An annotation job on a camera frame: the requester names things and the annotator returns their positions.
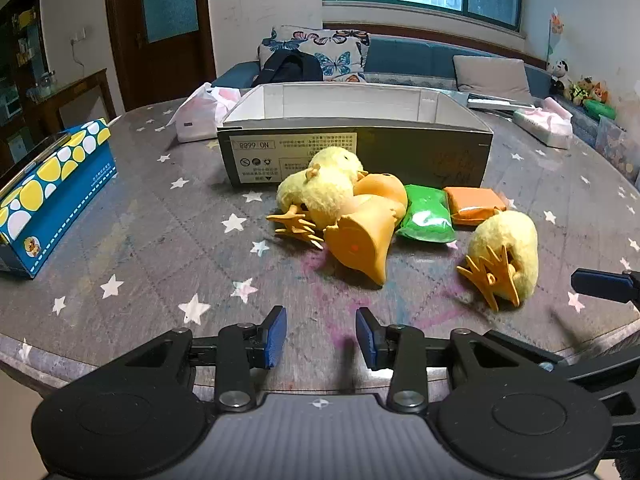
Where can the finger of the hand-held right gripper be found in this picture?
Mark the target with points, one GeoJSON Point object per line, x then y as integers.
{"type": "Point", "coordinates": [602, 284]}
{"type": "Point", "coordinates": [600, 367]}

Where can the pink soft tissue pack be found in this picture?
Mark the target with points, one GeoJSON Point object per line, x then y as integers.
{"type": "Point", "coordinates": [200, 110]}
{"type": "Point", "coordinates": [547, 122]}

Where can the wooden sideboard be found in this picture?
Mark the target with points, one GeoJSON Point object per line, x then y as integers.
{"type": "Point", "coordinates": [80, 95]}

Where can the orange rubber duck toy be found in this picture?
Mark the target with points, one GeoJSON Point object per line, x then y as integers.
{"type": "Point", "coordinates": [362, 240]}

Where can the brown wooden door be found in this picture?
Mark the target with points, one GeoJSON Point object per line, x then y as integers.
{"type": "Point", "coordinates": [165, 30]}

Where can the orange plush toy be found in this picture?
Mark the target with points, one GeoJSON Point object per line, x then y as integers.
{"type": "Point", "coordinates": [590, 91]}

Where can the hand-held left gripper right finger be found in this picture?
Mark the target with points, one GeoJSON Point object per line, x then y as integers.
{"type": "Point", "coordinates": [365, 337]}

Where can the black backpack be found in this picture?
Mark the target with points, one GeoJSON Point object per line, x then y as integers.
{"type": "Point", "coordinates": [287, 67]}

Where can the green packet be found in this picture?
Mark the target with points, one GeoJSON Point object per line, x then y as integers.
{"type": "Point", "coordinates": [427, 212]}

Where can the butterfly print pillow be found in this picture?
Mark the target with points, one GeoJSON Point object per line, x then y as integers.
{"type": "Point", "coordinates": [330, 47]}

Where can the grey cushion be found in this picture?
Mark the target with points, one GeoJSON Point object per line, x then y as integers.
{"type": "Point", "coordinates": [492, 77]}

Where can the blue spotted tissue box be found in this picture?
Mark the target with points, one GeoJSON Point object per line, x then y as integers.
{"type": "Point", "coordinates": [55, 195]}

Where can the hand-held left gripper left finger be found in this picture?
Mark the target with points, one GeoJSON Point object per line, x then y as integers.
{"type": "Point", "coordinates": [276, 337]}

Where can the wall socket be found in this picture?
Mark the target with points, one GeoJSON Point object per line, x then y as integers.
{"type": "Point", "coordinates": [78, 36]}

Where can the wall sticker decoration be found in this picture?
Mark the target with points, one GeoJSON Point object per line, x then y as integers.
{"type": "Point", "coordinates": [556, 30]}

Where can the panda plush toy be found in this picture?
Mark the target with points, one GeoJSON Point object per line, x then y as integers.
{"type": "Point", "coordinates": [559, 74]}

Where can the orange packet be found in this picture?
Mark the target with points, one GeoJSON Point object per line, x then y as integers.
{"type": "Point", "coordinates": [472, 204]}

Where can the dark wooden shelf cabinet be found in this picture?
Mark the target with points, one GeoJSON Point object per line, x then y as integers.
{"type": "Point", "coordinates": [20, 60]}

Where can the yellow plush duck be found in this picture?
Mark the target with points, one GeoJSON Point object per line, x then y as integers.
{"type": "Point", "coordinates": [320, 192]}
{"type": "Point", "coordinates": [510, 250]}

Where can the green toy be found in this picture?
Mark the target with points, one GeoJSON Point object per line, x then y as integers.
{"type": "Point", "coordinates": [600, 109]}

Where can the blue sofa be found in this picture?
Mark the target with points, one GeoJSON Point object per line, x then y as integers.
{"type": "Point", "coordinates": [410, 60]}

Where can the grey star print tablecloth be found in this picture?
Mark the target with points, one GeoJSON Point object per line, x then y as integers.
{"type": "Point", "coordinates": [150, 240]}

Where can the clear storage container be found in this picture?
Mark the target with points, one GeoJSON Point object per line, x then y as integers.
{"type": "Point", "coordinates": [620, 147]}

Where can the cardboard box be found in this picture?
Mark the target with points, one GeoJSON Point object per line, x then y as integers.
{"type": "Point", "coordinates": [400, 152]}

